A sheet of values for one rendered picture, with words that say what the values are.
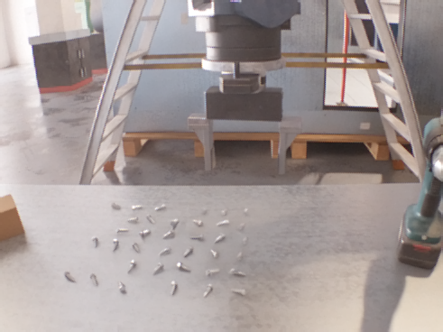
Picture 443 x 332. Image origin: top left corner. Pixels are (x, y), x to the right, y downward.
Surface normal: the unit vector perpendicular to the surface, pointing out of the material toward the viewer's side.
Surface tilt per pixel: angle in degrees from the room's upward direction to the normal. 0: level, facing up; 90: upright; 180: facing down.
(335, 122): 90
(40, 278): 0
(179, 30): 90
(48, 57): 90
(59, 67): 90
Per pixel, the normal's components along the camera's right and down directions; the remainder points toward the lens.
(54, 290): -0.04, -0.91
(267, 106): -0.19, 0.41
